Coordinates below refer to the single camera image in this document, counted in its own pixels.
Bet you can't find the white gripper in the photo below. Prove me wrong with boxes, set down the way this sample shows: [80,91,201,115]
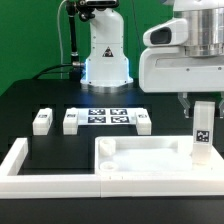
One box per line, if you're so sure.
[139,18,224,118]

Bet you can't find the white desk top tray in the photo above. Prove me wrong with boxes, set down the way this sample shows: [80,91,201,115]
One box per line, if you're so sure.
[95,136,224,175]

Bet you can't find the tag marker plate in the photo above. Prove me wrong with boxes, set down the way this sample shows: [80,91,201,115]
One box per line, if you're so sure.
[78,108,136,125]

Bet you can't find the white U-shaped fence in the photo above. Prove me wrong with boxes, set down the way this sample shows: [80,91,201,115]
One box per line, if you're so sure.
[0,138,224,199]

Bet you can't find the black cables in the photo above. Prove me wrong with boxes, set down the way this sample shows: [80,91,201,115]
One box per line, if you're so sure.
[31,63,75,80]

